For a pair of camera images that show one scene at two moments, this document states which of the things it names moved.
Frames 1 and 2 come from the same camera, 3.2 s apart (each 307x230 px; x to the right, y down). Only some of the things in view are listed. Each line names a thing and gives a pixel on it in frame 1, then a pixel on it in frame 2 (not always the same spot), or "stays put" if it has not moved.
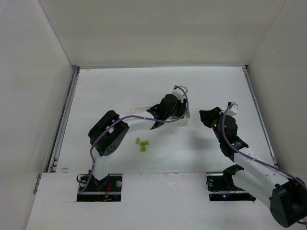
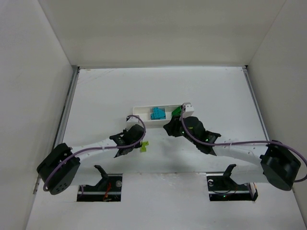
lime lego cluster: (143, 145) stays put
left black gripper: (182, 108) to (135, 146)
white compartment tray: (142, 111) stays put
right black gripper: (216, 117) to (171, 129)
